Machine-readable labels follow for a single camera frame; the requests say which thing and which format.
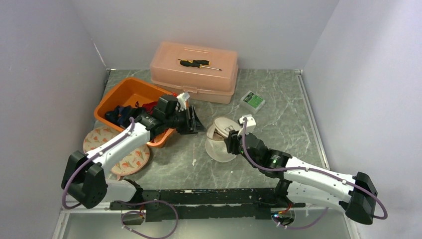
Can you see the small green-labelled plastic box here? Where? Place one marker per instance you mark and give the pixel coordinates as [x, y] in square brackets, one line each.
[252, 102]

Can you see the orange plastic basin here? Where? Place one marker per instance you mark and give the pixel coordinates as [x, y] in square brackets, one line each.
[128, 95]

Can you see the red cloth garment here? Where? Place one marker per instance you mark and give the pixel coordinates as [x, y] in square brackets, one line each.
[149, 106]

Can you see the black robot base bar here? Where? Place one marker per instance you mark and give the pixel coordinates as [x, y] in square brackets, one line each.
[258, 203]

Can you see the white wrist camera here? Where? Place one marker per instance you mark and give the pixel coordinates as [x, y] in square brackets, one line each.
[247, 123]
[183, 100]

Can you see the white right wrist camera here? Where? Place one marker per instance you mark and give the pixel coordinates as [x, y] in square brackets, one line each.
[247, 123]

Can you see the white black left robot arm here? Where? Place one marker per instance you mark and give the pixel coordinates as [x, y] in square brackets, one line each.
[84, 180]

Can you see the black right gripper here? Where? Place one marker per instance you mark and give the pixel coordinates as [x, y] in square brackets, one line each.
[231, 142]

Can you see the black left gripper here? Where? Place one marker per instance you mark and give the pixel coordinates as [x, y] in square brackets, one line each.
[192, 126]

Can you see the dark blue cloth garment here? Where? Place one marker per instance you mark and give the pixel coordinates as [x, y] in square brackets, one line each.
[119, 115]

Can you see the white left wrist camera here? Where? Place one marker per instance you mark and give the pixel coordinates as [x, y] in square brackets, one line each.
[183, 100]

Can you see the aluminium frame rail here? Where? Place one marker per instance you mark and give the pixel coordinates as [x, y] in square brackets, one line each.
[101, 208]

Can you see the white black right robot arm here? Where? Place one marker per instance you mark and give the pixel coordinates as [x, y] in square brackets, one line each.
[301, 182]

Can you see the black cloth garment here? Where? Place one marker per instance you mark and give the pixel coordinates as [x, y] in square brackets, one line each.
[127, 113]

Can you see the beige lace bra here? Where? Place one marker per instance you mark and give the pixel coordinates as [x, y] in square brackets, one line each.
[217, 136]

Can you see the black yellow screwdriver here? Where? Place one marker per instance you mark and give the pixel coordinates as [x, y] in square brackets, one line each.
[197, 64]

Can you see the pink translucent toolbox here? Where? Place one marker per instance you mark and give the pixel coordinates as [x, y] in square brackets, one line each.
[201, 83]

